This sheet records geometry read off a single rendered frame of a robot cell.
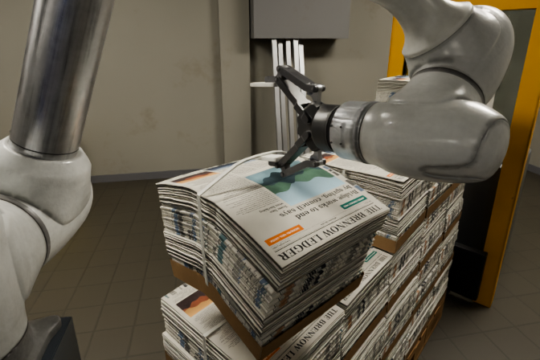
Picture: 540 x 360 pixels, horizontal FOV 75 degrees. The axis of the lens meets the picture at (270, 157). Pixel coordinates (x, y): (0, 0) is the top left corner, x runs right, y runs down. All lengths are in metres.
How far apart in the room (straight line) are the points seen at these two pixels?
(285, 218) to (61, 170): 0.37
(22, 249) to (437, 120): 0.56
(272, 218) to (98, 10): 0.41
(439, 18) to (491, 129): 0.17
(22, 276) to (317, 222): 0.44
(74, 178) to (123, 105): 3.31
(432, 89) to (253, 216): 0.32
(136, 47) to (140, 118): 0.71
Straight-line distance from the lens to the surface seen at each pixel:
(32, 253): 0.63
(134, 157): 4.08
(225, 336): 0.88
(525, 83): 2.08
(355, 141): 0.49
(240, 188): 0.66
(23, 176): 0.65
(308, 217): 0.60
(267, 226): 0.57
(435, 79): 0.50
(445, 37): 0.52
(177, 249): 0.81
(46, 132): 0.64
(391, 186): 1.08
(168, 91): 3.88
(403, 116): 0.45
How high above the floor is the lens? 1.45
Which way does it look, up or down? 18 degrees down
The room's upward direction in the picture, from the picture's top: straight up
